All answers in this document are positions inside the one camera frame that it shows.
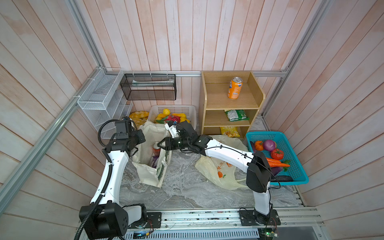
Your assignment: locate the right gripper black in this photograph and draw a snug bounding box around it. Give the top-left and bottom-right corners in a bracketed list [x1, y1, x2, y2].
[157, 136, 192, 151]

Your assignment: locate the cream canvas tote bag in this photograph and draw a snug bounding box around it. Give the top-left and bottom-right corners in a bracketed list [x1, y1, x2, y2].
[133, 121, 172, 188]

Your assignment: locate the red soda can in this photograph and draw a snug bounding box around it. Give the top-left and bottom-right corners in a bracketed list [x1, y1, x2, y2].
[153, 142, 161, 157]

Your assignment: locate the purple snack packet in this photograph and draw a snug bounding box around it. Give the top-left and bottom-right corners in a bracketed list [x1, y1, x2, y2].
[151, 156, 159, 168]

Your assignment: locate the yellow plastic bag orange print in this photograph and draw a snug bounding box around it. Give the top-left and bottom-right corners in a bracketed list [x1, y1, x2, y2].
[195, 135, 249, 190]

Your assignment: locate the orange carrot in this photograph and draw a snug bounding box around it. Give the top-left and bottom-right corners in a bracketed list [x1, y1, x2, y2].
[267, 158, 282, 164]
[268, 161, 290, 168]

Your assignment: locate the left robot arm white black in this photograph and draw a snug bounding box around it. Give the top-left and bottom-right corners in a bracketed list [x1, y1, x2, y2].
[74, 117, 148, 240]

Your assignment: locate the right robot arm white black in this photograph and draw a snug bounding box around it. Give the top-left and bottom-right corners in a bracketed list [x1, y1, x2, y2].
[157, 121, 274, 225]

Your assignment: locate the tray of yellow breads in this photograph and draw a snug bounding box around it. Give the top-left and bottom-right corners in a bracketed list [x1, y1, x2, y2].
[129, 111, 149, 128]

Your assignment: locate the pink dragon fruit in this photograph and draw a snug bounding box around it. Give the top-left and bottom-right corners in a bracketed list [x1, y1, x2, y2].
[156, 115, 181, 124]

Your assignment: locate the white plastic fruit basket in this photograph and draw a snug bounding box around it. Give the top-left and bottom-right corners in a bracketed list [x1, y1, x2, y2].
[148, 105, 197, 130]

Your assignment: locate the yellow lemon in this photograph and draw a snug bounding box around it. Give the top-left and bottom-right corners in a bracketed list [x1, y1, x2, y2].
[163, 109, 171, 116]

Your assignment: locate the yellow chips packet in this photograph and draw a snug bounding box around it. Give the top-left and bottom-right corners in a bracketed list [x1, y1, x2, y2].
[220, 126, 241, 138]

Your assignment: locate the green snack packet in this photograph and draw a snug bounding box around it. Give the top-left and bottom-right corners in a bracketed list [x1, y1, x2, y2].
[225, 110, 249, 122]

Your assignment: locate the black mesh basket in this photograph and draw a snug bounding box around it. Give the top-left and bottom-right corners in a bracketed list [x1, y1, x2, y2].
[120, 73, 177, 101]

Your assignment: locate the wooden shelf unit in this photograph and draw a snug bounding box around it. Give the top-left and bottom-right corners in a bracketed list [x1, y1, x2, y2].
[198, 71, 266, 139]

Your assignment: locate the orange soda can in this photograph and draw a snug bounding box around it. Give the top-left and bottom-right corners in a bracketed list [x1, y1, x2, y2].
[228, 77, 243, 100]

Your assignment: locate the small orange pumpkin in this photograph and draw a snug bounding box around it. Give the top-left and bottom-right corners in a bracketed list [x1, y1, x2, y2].
[254, 141, 264, 151]

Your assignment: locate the purple onion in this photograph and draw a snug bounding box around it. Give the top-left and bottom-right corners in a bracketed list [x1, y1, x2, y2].
[263, 140, 277, 152]

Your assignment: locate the red tomato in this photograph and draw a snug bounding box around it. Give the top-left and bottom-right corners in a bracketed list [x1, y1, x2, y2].
[270, 149, 285, 161]

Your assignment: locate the purple eggplant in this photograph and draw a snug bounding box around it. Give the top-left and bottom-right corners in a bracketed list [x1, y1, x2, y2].
[271, 167, 284, 176]

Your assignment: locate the dark green cucumber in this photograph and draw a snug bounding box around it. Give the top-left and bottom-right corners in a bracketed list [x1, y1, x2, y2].
[271, 175, 294, 183]

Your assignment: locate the teal plastic basket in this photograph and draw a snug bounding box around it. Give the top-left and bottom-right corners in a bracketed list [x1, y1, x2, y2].
[246, 131, 309, 186]

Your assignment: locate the white wire rack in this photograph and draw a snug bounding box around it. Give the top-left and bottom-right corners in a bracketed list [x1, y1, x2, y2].
[78, 68, 133, 131]

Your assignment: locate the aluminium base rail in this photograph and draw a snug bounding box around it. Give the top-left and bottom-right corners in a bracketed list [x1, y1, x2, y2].
[119, 207, 331, 240]

